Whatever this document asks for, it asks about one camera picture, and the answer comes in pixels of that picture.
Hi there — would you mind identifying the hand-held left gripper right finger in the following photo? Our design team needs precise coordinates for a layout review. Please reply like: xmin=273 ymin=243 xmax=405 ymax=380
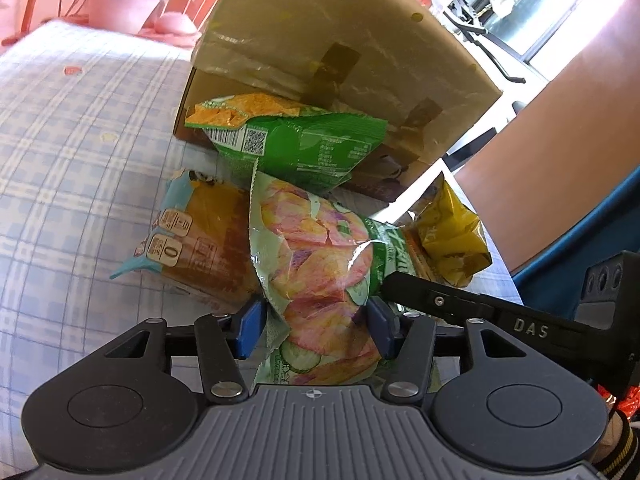
xmin=365 ymin=296 xmax=528 ymax=403

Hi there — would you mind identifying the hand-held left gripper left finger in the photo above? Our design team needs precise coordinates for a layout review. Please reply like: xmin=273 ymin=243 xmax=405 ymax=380
xmin=102 ymin=295 xmax=268 ymax=403

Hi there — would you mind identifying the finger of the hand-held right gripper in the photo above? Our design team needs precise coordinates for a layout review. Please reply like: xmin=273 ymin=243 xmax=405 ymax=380
xmin=382 ymin=271 xmax=587 ymax=357

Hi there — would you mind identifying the yellow snack bag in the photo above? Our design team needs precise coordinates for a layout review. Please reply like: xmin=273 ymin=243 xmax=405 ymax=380
xmin=400 ymin=172 xmax=493 ymax=288

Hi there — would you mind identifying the blue-edged bread packet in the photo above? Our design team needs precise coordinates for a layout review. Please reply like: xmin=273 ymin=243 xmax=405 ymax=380
xmin=110 ymin=170 xmax=263 ymax=311

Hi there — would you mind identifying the light green chips bag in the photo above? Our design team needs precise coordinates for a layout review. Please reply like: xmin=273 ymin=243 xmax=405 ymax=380
xmin=248 ymin=170 xmax=441 ymax=386

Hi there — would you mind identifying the green snack bag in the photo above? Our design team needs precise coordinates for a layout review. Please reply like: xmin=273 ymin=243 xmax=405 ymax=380
xmin=185 ymin=92 xmax=388 ymax=196

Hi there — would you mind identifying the brown cardboard box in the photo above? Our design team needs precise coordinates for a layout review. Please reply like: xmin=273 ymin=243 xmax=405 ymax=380
xmin=172 ymin=0 xmax=503 ymax=206

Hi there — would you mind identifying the person's right forearm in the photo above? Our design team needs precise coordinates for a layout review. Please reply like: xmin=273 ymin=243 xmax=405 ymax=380
xmin=595 ymin=394 xmax=640 ymax=480

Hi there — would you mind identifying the brown wooden board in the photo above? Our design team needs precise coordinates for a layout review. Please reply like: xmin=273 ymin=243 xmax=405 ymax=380
xmin=456 ymin=47 xmax=640 ymax=277

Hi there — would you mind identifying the blue checked tablecloth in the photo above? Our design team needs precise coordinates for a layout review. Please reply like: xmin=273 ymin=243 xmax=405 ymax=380
xmin=0 ymin=17 xmax=523 ymax=480

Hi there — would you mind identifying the black exercise bike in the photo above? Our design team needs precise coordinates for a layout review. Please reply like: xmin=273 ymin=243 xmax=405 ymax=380
xmin=442 ymin=0 xmax=543 ymax=171

